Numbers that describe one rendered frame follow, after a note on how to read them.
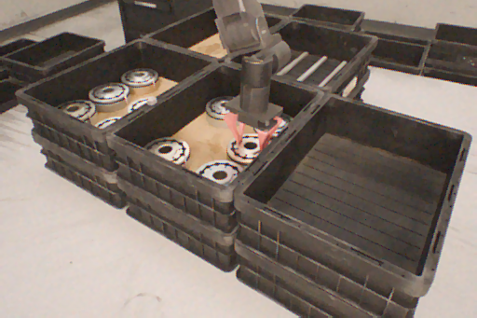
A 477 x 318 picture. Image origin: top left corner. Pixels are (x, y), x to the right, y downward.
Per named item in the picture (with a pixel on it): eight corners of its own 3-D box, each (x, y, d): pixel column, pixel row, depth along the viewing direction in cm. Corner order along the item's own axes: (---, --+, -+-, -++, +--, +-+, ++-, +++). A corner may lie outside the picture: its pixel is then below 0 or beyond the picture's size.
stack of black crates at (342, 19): (353, 76, 264) (366, 11, 238) (341, 96, 242) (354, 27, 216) (298, 65, 279) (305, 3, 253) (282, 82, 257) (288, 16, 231)
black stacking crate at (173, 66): (113, 180, 81) (102, 136, 74) (29, 135, 94) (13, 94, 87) (221, 100, 108) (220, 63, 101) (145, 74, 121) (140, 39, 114)
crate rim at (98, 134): (102, 145, 75) (101, 134, 74) (15, 102, 88) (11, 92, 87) (221, 69, 102) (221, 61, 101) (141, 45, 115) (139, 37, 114)
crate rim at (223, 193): (228, 205, 62) (228, 195, 60) (103, 145, 75) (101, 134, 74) (325, 101, 89) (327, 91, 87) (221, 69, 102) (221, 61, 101)
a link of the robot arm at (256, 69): (237, 52, 69) (265, 60, 67) (253, 42, 74) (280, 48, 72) (235, 87, 73) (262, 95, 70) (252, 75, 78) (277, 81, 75)
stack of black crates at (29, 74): (69, 149, 198) (42, 70, 171) (29, 134, 209) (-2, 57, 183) (122, 113, 226) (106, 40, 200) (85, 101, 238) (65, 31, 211)
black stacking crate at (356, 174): (404, 339, 54) (428, 293, 47) (231, 243, 67) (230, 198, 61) (452, 179, 81) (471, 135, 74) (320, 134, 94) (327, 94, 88)
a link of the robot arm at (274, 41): (215, 29, 70) (254, 17, 65) (245, 15, 78) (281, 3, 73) (237, 89, 74) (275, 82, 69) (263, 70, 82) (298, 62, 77)
